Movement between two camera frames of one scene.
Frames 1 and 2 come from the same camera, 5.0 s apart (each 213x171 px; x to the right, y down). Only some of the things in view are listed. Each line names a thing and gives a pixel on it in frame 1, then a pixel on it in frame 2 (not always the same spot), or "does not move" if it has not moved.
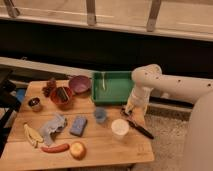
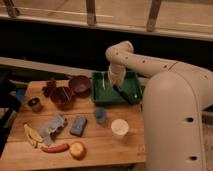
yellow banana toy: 32,135 does not move
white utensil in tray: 103,80 does not move
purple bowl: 79,84 does not move
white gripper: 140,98 to 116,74
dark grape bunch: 50,86 does not move
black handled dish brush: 128,117 to 132,96
